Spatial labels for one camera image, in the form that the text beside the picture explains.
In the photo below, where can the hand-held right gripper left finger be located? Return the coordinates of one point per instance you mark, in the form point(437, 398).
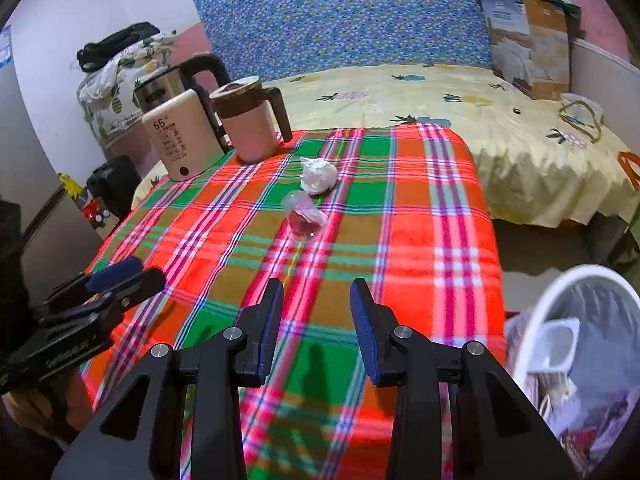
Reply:
point(267, 330)

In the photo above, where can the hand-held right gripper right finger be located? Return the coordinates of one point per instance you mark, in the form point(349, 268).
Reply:
point(365, 335)

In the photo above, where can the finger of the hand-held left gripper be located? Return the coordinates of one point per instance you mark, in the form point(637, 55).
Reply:
point(145, 280)
point(115, 270)

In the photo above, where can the white round trash bin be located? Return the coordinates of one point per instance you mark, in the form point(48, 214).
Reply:
point(539, 310)

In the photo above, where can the white yogurt cup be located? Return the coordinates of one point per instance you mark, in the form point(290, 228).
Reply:
point(555, 342)

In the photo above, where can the grey trash bag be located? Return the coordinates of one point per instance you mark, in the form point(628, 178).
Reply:
point(610, 340)

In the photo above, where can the person's left hand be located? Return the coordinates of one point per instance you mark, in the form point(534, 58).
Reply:
point(50, 405)

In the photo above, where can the red white small toy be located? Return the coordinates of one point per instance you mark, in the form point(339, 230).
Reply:
point(95, 210)

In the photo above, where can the black backpack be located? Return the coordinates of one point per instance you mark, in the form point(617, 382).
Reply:
point(115, 185)

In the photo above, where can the plaid tablecloth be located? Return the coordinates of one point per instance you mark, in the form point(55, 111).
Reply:
point(350, 240)

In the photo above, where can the pink storage box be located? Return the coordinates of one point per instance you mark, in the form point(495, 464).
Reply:
point(135, 150)

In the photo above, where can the grey refrigerator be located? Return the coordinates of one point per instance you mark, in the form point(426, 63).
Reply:
point(35, 170)

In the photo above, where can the beige rounded appliance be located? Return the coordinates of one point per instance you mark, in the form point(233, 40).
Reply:
point(185, 140)

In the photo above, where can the crumpled white tissue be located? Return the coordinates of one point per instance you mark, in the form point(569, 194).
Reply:
point(317, 176)

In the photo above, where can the pineapple print cloth bundle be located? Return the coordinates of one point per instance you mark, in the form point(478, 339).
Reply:
point(120, 95)

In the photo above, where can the pink mug with brown lid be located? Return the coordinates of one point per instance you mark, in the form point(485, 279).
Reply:
point(250, 130)

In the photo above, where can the stainless steel kettle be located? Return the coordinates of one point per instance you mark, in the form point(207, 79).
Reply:
point(160, 89)

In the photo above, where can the black bag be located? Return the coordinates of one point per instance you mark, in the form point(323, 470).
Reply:
point(115, 45)

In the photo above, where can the blue refrigerator sticker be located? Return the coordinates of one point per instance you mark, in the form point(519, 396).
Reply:
point(5, 47)

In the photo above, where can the bed with yellow sheet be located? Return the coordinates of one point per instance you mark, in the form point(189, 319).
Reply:
point(500, 125)

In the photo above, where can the blue floral headboard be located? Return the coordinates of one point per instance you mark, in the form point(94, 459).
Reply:
point(350, 15)

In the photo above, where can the printed cardboard box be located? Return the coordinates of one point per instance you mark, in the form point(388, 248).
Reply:
point(525, 50)

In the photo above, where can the white panel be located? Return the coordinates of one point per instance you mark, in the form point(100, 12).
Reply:
point(605, 85)

